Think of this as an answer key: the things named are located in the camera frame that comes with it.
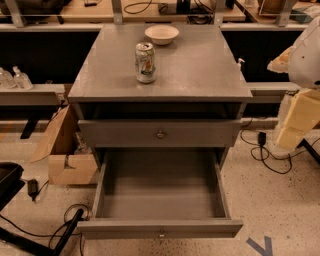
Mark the black chair base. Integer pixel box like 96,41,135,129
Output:
0,162,85,256

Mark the closed grey upper drawer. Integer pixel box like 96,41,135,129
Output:
78,120,241,148

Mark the black floor cable right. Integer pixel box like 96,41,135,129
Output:
239,128,320,175

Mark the clear sanitizer bottle right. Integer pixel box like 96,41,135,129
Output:
13,66,33,90

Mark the open grey lower drawer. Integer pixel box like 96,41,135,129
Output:
78,149,243,239

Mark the clear sanitizer bottle left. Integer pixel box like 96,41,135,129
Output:
0,67,16,89

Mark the silver 7up soda can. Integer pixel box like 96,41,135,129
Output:
135,42,156,83

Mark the brown cardboard box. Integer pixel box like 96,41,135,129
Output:
30,106,98,185

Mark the small white pump bottle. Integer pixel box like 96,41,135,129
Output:
237,58,245,71

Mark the grey wooden drawer cabinet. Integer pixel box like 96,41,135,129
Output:
67,23,254,240

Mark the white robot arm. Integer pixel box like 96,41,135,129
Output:
267,17,320,152

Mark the white ceramic bowl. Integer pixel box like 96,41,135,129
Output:
145,25,179,45

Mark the black power adapter right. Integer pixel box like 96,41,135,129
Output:
258,132,266,147

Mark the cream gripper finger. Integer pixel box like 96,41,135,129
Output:
267,47,292,73
275,89,320,150

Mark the clear sanitizer bottle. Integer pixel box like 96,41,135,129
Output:
0,67,16,89
13,66,33,90

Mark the black power adapter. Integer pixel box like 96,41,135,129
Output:
27,179,38,200
258,132,266,147

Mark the black power adapter left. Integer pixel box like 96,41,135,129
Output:
27,179,38,200

